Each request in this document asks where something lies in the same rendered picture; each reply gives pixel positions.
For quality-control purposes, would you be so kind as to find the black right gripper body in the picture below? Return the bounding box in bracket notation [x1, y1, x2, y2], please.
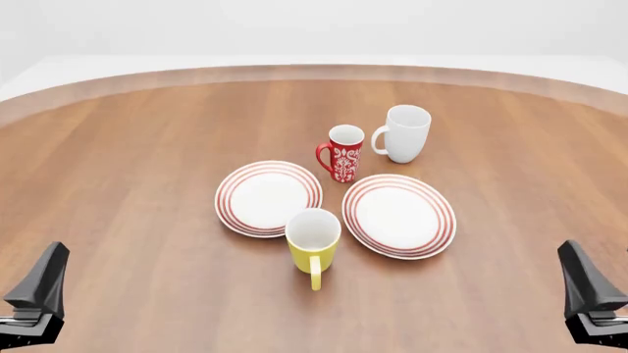
[564, 310, 628, 347]

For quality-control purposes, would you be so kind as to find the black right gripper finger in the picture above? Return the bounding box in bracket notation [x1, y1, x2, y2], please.
[556, 239, 628, 321]

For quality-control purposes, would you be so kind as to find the white plate with red rings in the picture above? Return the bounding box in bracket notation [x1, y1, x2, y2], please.
[214, 159, 324, 239]
[340, 174, 458, 262]

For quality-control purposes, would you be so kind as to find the yellow and white mug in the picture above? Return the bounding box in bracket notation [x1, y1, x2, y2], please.
[284, 207, 342, 292]

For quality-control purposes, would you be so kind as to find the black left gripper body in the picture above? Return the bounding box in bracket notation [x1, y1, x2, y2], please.
[0, 307, 66, 349]

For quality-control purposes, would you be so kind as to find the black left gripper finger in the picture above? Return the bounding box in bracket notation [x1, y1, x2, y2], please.
[2, 241, 71, 321]

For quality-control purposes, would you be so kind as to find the red patterned mug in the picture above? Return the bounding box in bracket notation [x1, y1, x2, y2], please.
[315, 124, 366, 183]

